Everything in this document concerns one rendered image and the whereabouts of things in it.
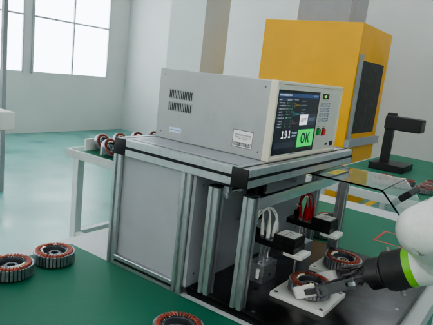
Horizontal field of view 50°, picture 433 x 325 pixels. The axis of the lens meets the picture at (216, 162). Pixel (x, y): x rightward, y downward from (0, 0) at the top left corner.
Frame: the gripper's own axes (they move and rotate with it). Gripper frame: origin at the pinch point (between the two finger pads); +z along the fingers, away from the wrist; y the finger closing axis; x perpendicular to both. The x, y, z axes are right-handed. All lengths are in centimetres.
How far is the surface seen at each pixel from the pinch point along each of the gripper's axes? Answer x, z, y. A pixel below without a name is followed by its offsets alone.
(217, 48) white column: 205, 200, 325
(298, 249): 9.9, -0.3, -0.9
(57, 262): 26, 52, -36
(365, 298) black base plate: -8.7, -8.3, 11.7
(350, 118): 77, 93, 350
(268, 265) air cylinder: 7.6, 9.7, -1.5
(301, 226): 13.5, 8.8, 21.7
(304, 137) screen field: 38.3, -6.9, 11.4
